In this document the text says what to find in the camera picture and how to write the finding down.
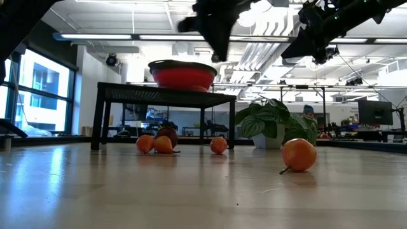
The dark red apple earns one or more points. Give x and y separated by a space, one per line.
168 131

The artificial green leafy plant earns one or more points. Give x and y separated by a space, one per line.
264 114

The long ceiling light strip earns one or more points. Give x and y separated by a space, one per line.
101 37

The small orange front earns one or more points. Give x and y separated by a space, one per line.
299 156

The dark computer monitor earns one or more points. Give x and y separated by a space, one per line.
375 112

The black perforated metal stand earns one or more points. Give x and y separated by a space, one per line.
165 95

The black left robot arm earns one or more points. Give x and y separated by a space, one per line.
16 25

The person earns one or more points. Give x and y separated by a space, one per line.
308 111

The small orange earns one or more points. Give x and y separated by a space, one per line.
163 145
299 156

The white plant pot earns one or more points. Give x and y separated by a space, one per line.
270 138

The black ceiling camera cluster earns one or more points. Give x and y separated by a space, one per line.
332 52

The black background rig frame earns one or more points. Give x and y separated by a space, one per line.
323 101

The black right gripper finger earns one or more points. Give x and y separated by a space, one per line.
302 47

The red collapsible bowl grey rim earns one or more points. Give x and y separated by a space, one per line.
182 79

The large window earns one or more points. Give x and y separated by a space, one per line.
47 79

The small orange left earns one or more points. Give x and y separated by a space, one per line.
163 145

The small orange pear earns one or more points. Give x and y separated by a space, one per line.
218 145
145 144

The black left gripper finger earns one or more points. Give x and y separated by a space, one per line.
219 47

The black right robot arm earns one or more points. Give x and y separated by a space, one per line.
365 12

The dark background desk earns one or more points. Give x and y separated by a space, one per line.
372 135

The silver ventilation duct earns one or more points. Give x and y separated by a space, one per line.
276 47

